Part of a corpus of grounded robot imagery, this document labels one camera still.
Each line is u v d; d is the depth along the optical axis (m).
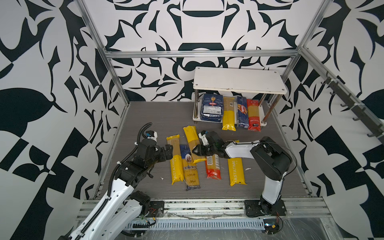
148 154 0.55
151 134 0.66
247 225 0.71
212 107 1.01
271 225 0.71
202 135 0.87
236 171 0.84
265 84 1.08
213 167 0.85
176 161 0.86
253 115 1.02
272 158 0.50
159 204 0.76
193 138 0.96
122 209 0.58
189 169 0.85
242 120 0.97
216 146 0.75
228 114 1.02
